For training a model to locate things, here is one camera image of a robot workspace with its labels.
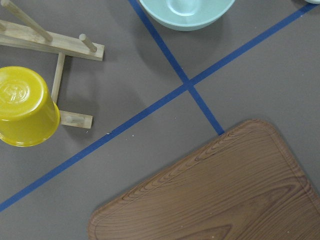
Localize cream bear tray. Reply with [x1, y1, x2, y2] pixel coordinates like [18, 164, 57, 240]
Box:
[304, 0, 320, 5]

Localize brown wooden tray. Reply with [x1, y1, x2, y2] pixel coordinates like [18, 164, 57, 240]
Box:
[87, 119, 320, 240]

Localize green bowl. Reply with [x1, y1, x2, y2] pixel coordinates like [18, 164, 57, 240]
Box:
[140, 0, 235, 32]

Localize yellow mug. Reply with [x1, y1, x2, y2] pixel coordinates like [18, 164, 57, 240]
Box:
[0, 66, 60, 147]

